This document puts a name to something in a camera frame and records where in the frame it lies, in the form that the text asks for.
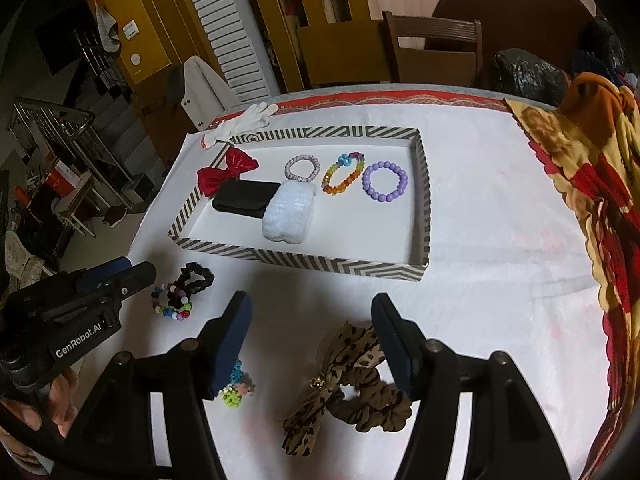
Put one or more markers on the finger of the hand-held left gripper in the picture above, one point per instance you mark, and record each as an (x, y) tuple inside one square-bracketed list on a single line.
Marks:
[(102, 272), (137, 277)]

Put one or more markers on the metal rack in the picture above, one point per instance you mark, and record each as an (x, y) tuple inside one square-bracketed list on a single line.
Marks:
[(65, 125)]

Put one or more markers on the black fabric scrunchie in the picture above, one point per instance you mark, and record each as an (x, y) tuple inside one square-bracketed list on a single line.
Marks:
[(200, 271)]

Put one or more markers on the round brown table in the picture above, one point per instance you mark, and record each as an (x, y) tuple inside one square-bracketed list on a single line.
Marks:
[(525, 5)]

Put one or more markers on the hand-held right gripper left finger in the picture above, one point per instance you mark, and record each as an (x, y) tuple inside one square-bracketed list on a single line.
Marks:
[(232, 340)]

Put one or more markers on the white work glove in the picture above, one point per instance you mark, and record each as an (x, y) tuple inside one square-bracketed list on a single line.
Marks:
[(245, 120)]

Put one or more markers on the red patterned tablecloth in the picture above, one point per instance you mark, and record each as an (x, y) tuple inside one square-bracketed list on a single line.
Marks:
[(400, 97)]

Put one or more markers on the small white table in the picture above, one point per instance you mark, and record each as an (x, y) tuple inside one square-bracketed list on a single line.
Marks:
[(75, 195)]

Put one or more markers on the striped cardboard tray box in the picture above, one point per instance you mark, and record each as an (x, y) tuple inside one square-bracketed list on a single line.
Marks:
[(350, 220)]

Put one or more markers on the red and white box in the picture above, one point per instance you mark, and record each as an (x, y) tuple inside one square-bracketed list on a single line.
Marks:
[(60, 175)]

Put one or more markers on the leopard print bow scrunchie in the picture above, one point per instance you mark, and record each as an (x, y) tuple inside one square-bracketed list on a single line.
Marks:
[(360, 410)]

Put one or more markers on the white wall switch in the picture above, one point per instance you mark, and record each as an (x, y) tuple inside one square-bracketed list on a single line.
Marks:
[(131, 29)]

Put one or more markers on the yellow wooden panel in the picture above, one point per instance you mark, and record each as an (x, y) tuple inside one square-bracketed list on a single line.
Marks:
[(160, 10)]

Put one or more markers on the dark wooden chair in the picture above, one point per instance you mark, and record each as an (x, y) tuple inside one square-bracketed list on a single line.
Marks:
[(430, 27)]

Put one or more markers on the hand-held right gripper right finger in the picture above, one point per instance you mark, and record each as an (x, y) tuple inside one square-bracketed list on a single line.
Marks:
[(395, 345)]

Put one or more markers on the white louvered door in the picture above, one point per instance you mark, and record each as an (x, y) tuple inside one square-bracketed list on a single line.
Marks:
[(225, 25)]

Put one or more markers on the black pouch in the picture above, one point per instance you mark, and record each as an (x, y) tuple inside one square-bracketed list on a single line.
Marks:
[(240, 197)]

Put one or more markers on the black plastic bag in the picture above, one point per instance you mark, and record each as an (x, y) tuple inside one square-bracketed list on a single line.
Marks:
[(602, 45), (530, 72)]

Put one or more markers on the white jacket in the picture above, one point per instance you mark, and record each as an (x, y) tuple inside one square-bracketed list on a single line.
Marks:
[(205, 90)]

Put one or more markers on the yellow wooden chair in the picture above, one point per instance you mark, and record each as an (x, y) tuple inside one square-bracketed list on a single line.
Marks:
[(345, 50)]

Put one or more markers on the white fluffy pouch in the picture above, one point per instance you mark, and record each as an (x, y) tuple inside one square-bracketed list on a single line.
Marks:
[(287, 215)]

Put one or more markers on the floral red yellow blanket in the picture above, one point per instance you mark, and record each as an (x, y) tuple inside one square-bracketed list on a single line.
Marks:
[(600, 185)]

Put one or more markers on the red shiny bow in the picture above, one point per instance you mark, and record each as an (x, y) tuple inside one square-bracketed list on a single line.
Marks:
[(215, 180)]

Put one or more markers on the person's left hand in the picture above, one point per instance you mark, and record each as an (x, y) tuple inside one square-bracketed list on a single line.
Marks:
[(60, 400)]

